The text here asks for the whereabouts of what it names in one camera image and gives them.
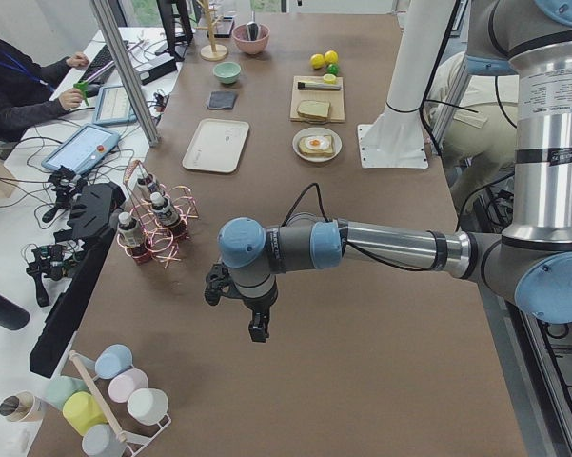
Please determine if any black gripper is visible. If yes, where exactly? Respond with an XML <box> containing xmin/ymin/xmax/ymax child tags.
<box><xmin>243</xmin><ymin>293</ymin><xmax>278</xmax><ymax>342</ymax></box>

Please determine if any white round plate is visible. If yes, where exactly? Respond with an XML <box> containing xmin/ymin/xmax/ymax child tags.
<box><xmin>292</xmin><ymin>127</ymin><xmax>342</xmax><ymax>163</ymax></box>

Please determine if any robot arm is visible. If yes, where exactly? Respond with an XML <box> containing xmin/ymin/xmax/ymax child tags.
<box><xmin>205</xmin><ymin>1</ymin><xmax>572</xmax><ymax>342</ymax></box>

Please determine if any cream rectangular tray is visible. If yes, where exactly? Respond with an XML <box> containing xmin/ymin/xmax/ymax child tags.
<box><xmin>182</xmin><ymin>118</ymin><xmax>249</xmax><ymax>174</ymax></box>

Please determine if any white cup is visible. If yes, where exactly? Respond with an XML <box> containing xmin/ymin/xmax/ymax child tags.
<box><xmin>127</xmin><ymin>387</ymin><xmax>168</xmax><ymax>426</ymax></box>

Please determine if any tea bottle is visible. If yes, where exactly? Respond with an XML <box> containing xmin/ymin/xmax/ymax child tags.
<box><xmin>150</xmin><ymin>191</ymin><xmax>179</xmax><ymax>228</ymax></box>
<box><xmin>136</xmin><ymin>174</ymin><xmax>165</xmax><ymax>200</ymax></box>
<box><xmin>118</xmin><ymin>211</ymin><xmax>143</xmax><ymax>248</ymax></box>

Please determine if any blue cup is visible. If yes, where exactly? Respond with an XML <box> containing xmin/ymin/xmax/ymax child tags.
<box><xmin>94</xmin><ymin>344</ymin><xmax>133</xmax><ymax>380</ymax></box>

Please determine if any pink cup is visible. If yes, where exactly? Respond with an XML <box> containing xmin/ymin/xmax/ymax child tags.
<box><xmin>108</xmin><ymin>368</ymin><xmax>148</xmax><ymax>404</ymax></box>

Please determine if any bottom bread slice with egg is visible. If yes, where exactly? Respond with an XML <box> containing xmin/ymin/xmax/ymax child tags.
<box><xmin>298</xmin><ymin>135</ymin><xmax>334</xmax><ymax>157</ymax></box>

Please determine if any grey cup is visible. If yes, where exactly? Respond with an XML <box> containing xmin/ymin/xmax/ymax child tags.
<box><xmin>82</xmin><ymin>424</ymin><xmax>126</xmax><ymax>457</ymax></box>

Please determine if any yellow cup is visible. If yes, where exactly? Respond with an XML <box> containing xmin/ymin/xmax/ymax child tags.
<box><xmin>62</xmin><ymin>391</ymin><xmax>108</xmax><ymax>436</ymax></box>

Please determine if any black bar device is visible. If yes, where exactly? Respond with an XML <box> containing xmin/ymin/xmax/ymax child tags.
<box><xmin>30</xmin><ymin>182</ymin><xmax>125</xmax><ymax>379</ymax></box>

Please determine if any green cup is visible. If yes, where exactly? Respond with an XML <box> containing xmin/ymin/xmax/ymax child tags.
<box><xmin>44</xmin><ymin>375</ymin><xmax>89</xmax><ymax>411</ymax></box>

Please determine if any black handheld gripper near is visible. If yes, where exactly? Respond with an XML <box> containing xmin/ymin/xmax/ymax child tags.
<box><xmin>21</xmin><ymin>241</ymin><xmax>86</xmax><ymax>308</ymax></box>

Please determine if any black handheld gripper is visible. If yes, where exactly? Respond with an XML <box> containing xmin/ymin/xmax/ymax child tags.
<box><xmin>42</xmin><ymin>166</ymin><xmax>88</xmax><ymax>223</ymax></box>
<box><xmin>21</xmin><ymin>241</ymin><xmax>86</xmax><ymax>308</ymax></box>

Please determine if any grey folded cloth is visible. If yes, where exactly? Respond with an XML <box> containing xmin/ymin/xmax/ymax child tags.
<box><xmin>206</xmin><ymin>90</ymin><xmax>238</xmax><ymax>110</ymax></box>

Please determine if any black handheld gripper far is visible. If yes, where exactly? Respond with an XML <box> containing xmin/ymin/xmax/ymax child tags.
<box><xmin>42</xmin><ymin>166</ymin><xmax>88</xmax><ymax>223</ymax></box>

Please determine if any steel muddler black tip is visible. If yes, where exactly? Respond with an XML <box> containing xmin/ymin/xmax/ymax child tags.
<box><xmin>296</xmin><ymin>81</ymin><xmax>342</xmax><ymax>91</ymax></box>

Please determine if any blue teach pendant near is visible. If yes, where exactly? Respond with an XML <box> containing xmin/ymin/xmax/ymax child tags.
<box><xmin>41</xmin><ymin>124</ymin><xmax>120</xmax><ymax>175</ymax></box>

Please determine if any blue teach pendant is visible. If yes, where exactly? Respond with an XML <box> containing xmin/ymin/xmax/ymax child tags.
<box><xmin>92</xmin><ymin>85</ymin><xmax>136</xmax><ymax>126</ymax></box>
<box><xmin>41</xmin><ymin>124</ymin><xmax>120</xmax><ymax>175</ymax></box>

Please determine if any mint green bowl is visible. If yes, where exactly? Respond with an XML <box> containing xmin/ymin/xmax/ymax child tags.
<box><xmin>212</xmin><ymin>62</ymin><xmax>242</xmax><ymax>85</ymax></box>

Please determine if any paper cup with steel insert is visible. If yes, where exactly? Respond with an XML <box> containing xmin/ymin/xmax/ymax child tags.
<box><xmin>0</xmin><ymin>391</ymin><xmax>46</xmax><ymax>423</ymax></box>

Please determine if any half lemon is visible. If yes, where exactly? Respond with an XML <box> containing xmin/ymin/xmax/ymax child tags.
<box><xmin>322</xmin><ymin>73</ymin><xmax>337</xmax><ymax>85</ymax></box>

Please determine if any blue teach pendant far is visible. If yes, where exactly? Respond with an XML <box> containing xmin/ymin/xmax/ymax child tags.
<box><xmin>92</xmin><ymin>85</ymin><xmax>136</xmax><ymax>126</ymax></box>

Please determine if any black water bottle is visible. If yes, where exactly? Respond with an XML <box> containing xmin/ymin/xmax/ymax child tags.
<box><xmin>0</xmin><ymin>294</ymin><xmax>30</xmax><ymax>330</ymax></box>

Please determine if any yellow lemon near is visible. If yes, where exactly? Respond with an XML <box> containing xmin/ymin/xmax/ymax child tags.
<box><xmin>309</xmin><ymin>53</ymin><xmax>325</xmax><ymax>70</ymax></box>

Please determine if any yellow lemon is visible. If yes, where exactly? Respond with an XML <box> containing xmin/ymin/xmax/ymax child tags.
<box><xmin>324</xmin><ymin>50</ymin><xmax>339</xmax><ymax>65</ymax></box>
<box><xmin>309</xmin><ymin>53</ymin><xmax>325</xmax><ymax>70</ymax></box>

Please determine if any wooden mug tree stand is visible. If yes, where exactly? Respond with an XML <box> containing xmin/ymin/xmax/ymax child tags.
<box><xmin>197</xmin><ymin>0</ymin><xmax>228</xmax><ymax>62</ymax></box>

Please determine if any yellow lemon far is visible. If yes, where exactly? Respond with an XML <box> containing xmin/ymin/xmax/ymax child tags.
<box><xmin>324</xmin><ymin>50</ymin><xmax>339</xmax><ymax>65</ymax></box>

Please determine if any pink bowl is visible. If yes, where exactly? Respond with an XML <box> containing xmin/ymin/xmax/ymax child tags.
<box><xmin>232</xmin><ymin>24</ymin><xmax>270</xmax><ymax>55</ymax></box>

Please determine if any green clamp tool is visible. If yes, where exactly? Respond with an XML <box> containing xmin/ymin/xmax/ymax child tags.
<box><xmin>73</xmin><ymin>81</ymin><xmax>89</xmax><ymax>107</ymax></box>

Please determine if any copper wire bottle rack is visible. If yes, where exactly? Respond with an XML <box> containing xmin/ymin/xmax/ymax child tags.
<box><xmin>117</xmin><ymin>159</ymin><xmax>199</xmax><ymax>268</ymax></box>

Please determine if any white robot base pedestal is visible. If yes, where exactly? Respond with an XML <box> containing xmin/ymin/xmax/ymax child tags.
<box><xmin>358</xmin><ymin>0</ymin><xmax>458</xmax><ymax>169</ymax></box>

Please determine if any aluminium frame post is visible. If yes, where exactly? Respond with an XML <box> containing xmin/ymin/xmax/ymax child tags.
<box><xmin>89</xmin><ymin>0</ymin><xmax>159</xmax><ymax>147</ymax></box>

